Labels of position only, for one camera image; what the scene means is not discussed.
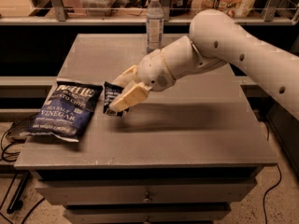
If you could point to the round metal drawer knob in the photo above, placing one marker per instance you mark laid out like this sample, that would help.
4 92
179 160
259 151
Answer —
147 198

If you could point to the grey drawer cabinet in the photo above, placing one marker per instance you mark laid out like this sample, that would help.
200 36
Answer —
195 148

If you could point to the blue kettle chip bag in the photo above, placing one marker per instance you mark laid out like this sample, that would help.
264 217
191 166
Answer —
67 111

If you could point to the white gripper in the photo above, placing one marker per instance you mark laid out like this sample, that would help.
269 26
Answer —
153 71

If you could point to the clear plastic water bottle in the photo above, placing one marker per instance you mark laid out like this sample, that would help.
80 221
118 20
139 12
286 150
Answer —
154 25

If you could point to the dark blue rxbar wrapper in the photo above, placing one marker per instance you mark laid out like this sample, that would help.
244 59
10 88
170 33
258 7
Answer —
111 92

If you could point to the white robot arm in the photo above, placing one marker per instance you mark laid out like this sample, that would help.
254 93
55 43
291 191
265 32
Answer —
214 40

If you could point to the grey metal shelf rail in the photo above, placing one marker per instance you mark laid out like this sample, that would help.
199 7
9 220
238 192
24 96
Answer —
71 12

